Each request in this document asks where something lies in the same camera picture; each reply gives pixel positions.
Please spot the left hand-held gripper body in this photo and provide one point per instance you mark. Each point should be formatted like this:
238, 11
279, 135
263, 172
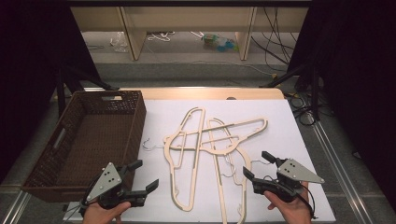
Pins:
107, 182

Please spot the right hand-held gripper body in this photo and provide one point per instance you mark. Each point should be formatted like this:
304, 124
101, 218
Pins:
295, 172

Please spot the brown woven basket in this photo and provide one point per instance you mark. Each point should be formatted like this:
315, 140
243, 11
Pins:
93, 140

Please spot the person's left hand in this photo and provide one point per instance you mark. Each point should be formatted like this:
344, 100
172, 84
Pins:
99, 216

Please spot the person's right hand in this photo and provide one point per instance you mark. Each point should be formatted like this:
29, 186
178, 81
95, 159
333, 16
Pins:
295, 213

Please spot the white table mat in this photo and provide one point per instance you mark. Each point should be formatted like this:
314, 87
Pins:
280, 140

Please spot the black metal stand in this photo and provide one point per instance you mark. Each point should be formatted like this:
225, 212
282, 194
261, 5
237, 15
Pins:
306, 77
73, 81

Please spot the clear plastic bag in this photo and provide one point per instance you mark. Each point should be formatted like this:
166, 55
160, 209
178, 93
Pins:
118, 42

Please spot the colourful plastic packaging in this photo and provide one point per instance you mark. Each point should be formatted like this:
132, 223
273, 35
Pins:
219, 43

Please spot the beige shelf unit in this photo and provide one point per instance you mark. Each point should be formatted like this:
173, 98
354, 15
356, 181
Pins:
186, 18

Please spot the metal floor rail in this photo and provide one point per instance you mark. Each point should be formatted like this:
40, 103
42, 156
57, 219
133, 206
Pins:
14, 208
339, 174

